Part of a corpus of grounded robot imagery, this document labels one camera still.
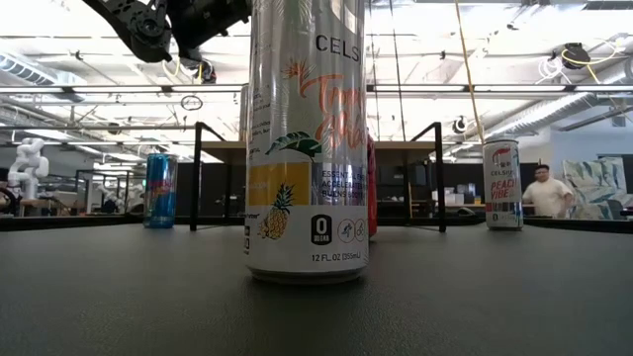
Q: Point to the person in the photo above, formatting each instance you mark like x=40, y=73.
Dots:
x=546, y=195

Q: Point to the black table mat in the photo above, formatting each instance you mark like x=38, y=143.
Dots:
x=148, y=296

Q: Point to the Celsius can pineapple print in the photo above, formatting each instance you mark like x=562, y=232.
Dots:
x=306, y=148

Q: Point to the wooden shelf black metal legs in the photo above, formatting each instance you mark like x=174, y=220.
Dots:
x=222, y=151

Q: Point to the Celsius Peach Vibe can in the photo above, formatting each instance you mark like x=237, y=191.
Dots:
x=502, y=188

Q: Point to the red Coca-Cola can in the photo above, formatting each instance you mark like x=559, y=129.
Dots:
x=372, y=188

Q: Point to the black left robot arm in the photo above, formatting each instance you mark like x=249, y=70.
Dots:
x=148, y=34

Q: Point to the black table edge rail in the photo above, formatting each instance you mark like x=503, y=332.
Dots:
x=64, y=223

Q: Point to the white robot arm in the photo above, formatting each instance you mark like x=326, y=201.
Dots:
x=27, y=168

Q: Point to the blue Red Bull can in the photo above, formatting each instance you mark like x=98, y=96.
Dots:
x=160, y=193

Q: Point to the leaf pattern painted panel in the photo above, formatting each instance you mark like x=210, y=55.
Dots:
x=593, y=188

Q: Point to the black rounded object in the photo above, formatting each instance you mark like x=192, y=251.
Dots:
x=466, y=211

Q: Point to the silver Celsius can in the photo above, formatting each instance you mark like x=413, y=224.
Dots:
x=244, y=114

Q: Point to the black room divider panel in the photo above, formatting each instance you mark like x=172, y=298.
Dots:
x=212, y=188

